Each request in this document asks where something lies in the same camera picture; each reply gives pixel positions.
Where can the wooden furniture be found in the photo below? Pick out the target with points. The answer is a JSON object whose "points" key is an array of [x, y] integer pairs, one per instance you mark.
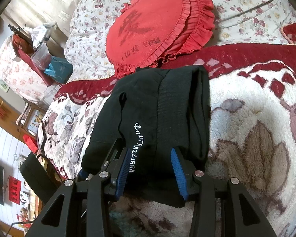
{"points": [[9, 116]]}

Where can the cream curtain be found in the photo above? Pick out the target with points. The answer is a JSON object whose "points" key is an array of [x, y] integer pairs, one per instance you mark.
{"points": [[32, 13]]}

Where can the black bag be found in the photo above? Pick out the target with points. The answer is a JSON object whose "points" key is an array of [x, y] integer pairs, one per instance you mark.
{"points": [[41, 181]]}

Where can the red heart cushion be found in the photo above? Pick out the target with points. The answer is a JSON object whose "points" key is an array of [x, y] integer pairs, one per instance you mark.
{"points": [[149, 32]]}

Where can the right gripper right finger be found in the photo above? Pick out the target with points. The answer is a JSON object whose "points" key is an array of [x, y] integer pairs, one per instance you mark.
{"points": [[240, 214]]}

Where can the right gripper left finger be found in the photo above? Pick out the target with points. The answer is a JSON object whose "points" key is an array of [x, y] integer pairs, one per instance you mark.
{"points": [[81, 209]]}

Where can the dark red bag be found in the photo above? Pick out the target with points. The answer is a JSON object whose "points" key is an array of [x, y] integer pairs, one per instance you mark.
{"points": [[24, 51]]}

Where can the black pants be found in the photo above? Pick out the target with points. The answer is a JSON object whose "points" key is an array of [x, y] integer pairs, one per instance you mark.
{"points": [[156, 112]]}

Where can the small-flower quilt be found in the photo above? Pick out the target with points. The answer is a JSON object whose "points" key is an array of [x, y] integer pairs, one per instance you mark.
{"points": [[235, 21]]}

